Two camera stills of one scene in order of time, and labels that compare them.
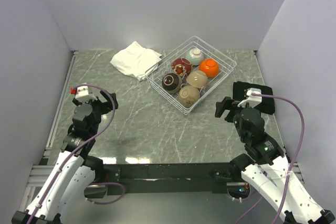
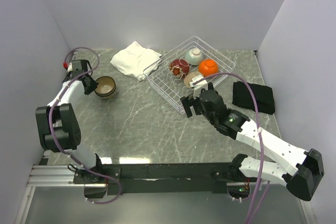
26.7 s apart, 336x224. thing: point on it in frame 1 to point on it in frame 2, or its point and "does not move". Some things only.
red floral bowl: [181, 66] does not move
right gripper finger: [220, 106] to [196, 103]
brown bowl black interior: [189, 96] to [105, 89]
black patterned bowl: [171, 83] to [106, 87]
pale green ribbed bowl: [195, 55] does not move
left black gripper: [106, 106] to [92, 87]
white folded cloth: [136, 61] does not move
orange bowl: [210, 66] does not move
